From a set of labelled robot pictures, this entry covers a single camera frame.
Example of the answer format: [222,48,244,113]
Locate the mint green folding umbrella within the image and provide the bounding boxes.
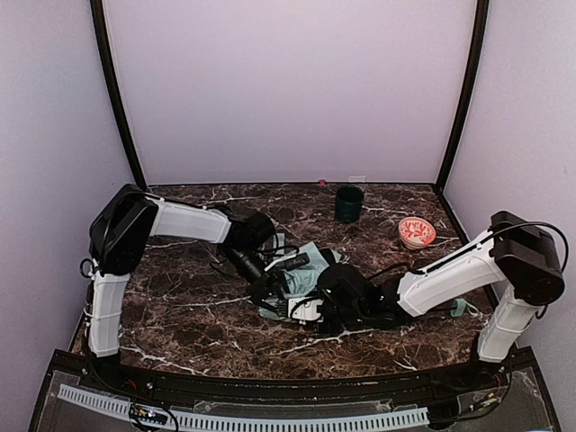
[258,233,480,322]

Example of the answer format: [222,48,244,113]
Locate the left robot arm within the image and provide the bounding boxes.
[80,184,275,358]

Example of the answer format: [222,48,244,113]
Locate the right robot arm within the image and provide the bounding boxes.
[314,211,568,364]

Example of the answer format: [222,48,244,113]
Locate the red white patterned bowl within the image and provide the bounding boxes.
[398,217,437,250]

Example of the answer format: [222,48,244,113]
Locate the black cylindrical cup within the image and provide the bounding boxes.
[335,185,365,224]

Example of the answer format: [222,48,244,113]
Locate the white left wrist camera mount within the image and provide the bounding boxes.
[265,253,310,272]

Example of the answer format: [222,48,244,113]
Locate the black curved front rail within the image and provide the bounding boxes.
[68,355,510,406]

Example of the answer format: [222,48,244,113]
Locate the grey slotted cable duct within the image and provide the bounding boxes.
[56,384,429,431]

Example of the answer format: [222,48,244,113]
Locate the left black frame post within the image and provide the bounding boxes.
[89,0,148,190]

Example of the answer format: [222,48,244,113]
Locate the black frame post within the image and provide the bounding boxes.
[435,0,490,193]
[89,0,148,190]

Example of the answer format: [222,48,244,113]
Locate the right black frame post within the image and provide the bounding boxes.
[435,0,490,193]

